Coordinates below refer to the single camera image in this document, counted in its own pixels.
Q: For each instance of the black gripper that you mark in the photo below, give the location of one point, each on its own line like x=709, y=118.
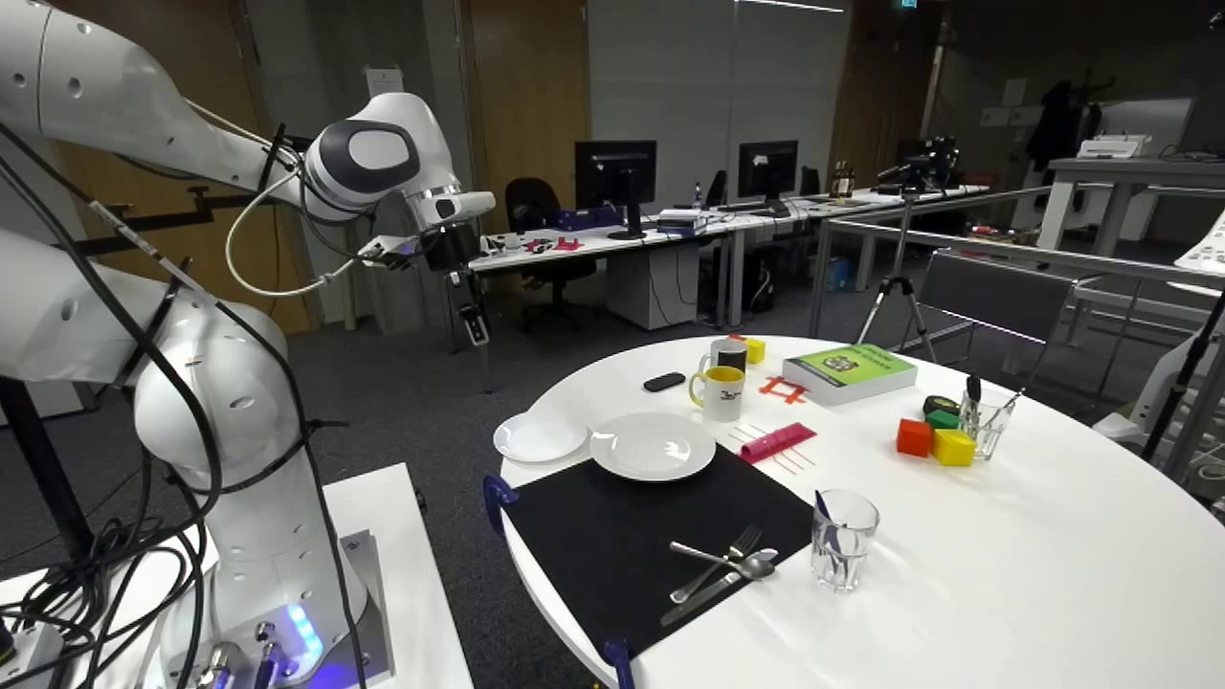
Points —
x=453, y=250

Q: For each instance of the white ceramic plate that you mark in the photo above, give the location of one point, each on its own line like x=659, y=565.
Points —
x=650, y=447

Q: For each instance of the white robot base platform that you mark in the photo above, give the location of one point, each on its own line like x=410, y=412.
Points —
x=382, y=597

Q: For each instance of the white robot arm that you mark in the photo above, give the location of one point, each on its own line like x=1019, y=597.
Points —
x=213, y=392

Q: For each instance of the flat white paper plate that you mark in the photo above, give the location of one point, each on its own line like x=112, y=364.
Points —
x=538, y=438

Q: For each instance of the black mat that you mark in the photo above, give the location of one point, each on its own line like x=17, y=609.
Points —
x=607, y=541

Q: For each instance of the left computer monitor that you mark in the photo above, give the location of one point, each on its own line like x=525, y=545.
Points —
x=612, y=179

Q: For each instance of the computer monitor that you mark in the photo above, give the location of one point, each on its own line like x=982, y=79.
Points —
x=612, y=179
x=766, y=171

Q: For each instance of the long white desk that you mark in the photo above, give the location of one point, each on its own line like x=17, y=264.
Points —
x=728, y=229

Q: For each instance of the yellow and white mug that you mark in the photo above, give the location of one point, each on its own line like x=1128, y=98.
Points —
x=718, y=392

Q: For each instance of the right computer monitor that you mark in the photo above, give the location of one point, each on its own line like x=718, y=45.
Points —
x=766, y=171

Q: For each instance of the pink rectangular block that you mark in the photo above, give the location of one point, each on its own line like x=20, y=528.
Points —
x=775, y=443

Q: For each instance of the green book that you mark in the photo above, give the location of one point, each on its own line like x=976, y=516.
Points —
x=847, y=374

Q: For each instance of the silver spoon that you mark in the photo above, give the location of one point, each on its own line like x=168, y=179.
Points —
x=749, y=565

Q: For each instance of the clear drinking glass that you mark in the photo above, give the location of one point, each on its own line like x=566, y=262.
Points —
x=842, y=528

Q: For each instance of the red cube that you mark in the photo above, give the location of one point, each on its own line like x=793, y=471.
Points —
x=913, y=438

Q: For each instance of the green round object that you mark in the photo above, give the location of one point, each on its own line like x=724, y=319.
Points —
x=940, y=412

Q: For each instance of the yellow cube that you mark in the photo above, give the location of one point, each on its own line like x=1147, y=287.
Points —
x=953, y=448

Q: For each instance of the clear glass with pens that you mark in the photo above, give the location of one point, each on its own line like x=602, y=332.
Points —
x=985, y=415

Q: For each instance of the round white table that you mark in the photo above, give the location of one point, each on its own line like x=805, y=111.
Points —
x=1055, y=565

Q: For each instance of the red plastic frame piece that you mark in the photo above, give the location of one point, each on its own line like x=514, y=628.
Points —
x=782, y=388

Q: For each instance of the camera tripod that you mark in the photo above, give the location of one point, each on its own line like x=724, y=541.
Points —
x=932, y=167

